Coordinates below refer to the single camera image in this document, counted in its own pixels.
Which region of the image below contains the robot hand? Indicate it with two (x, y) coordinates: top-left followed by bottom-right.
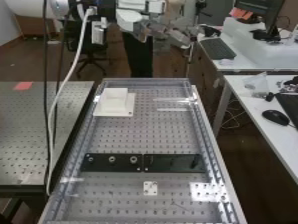
(115, 9), (196, 50)

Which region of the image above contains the chopstick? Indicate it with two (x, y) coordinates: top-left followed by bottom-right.
(170, 201), (190, 212)

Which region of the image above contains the person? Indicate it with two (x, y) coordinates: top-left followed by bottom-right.
(119, 29), (155, 79)

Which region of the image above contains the black keyboard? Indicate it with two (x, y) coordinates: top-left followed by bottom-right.
(273, 92), (298, 128)
(198, 37), (238, 61)

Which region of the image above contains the clear box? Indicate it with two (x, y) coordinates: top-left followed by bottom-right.
(151, 84), (199, 113)
(38, 77), (248, 224)

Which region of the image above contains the white desk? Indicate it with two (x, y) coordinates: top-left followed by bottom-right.
(211, 74), (298, 183)
(195, 29), (298, 74)

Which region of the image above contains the small white box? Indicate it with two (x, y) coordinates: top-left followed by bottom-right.
(91, 87), (136, 118)

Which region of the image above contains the black computer monitor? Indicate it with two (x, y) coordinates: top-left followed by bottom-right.
(232, 0), (285, 25)

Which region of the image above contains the clear plastic bag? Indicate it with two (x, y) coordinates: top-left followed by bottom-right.
(242, 72), (272, 98)

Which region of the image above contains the red sticker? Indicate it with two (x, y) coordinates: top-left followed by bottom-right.
(11, 81), (34, 91)

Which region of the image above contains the black computer mouse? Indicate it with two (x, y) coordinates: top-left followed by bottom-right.
(260, 109), (291, 127)

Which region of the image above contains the black plate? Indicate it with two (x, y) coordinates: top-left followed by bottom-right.
(78, 152), (207, 174)

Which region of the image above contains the metal side table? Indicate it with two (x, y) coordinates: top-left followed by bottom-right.
(0, 80), (95, 198)

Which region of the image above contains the small white square board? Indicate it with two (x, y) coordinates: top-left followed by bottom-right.
(142, 181), (159, 197)

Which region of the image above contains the white cable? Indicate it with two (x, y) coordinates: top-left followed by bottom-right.
(45, 7), (97, 196)

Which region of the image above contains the black cable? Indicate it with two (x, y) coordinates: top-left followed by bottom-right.
(41, 0), (50, 184)

